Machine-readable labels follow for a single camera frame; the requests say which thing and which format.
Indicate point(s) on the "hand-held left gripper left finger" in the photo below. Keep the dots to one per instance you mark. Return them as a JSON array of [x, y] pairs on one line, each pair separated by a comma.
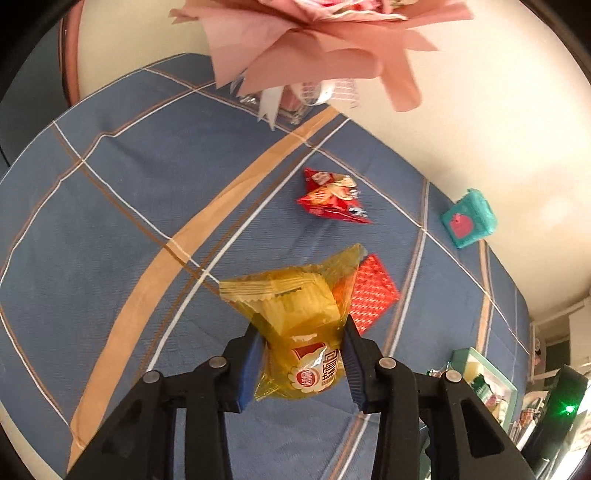
[[251, 369]]

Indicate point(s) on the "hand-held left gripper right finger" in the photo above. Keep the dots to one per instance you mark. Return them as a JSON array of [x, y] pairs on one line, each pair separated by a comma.
[[353, 364]]

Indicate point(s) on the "yellow cake packet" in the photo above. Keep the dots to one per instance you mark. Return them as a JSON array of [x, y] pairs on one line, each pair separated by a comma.
[[295, 304]]

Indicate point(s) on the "teal cardboard box tray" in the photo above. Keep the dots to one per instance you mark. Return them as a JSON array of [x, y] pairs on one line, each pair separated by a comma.
[[461, 356]]

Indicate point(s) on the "red patterned snack packet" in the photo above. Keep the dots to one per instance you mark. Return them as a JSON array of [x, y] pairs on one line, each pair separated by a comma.
[[374, 290]]

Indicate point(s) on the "red triangular snack packet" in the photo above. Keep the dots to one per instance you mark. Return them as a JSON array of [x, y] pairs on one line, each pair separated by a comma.
[[328, 198]]

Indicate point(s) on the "teal box with pink design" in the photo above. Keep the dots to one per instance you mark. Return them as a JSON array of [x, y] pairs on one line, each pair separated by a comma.
[[468, 219]]

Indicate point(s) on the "clear glass vase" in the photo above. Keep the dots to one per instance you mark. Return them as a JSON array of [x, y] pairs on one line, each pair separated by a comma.
[[295, 108]]

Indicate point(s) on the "pink paper flower bouquet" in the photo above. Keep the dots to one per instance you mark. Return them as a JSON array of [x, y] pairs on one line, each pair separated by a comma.
[[323, 55]]

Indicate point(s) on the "dark chair with pink frame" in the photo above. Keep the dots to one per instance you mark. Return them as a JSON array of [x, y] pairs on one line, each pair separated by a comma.
[[27, 92]]

